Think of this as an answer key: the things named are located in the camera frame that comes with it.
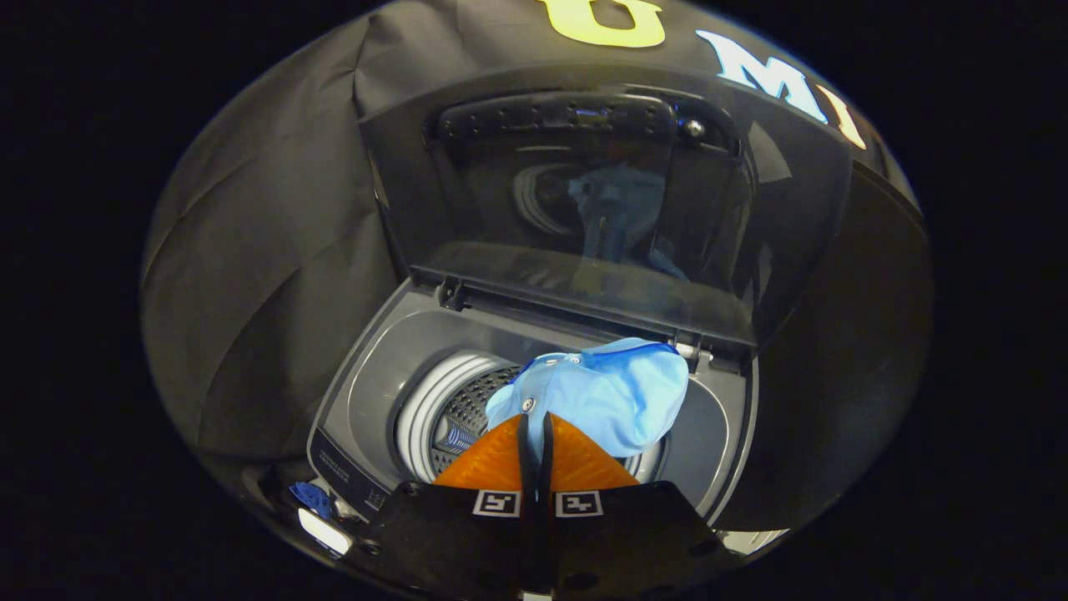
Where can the black backdrop cloth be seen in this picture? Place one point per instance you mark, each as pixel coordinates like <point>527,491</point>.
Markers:
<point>267,250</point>

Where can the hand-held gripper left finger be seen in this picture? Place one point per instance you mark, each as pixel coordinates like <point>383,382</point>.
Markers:
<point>450,542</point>

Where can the light blue polo shirt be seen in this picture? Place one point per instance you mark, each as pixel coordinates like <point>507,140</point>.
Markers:
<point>617,392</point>

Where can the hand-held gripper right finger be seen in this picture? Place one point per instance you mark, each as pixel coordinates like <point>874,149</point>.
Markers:
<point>634,542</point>

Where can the dark washing machine lid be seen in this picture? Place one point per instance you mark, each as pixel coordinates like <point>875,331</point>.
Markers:
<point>584,209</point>

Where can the small blue object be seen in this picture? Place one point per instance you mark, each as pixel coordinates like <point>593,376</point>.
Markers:
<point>310,498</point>

